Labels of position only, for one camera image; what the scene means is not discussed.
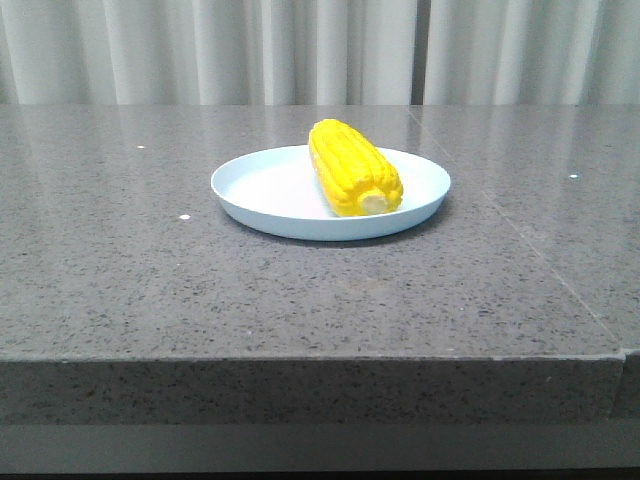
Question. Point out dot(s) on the yellow corn cob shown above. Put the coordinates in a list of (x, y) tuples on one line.
[(355, 177)]

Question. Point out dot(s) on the white pleated curtain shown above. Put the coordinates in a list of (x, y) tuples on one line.
[(320, 52)]

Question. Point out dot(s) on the light blue round plate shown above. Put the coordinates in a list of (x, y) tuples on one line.
[(276, 191)]

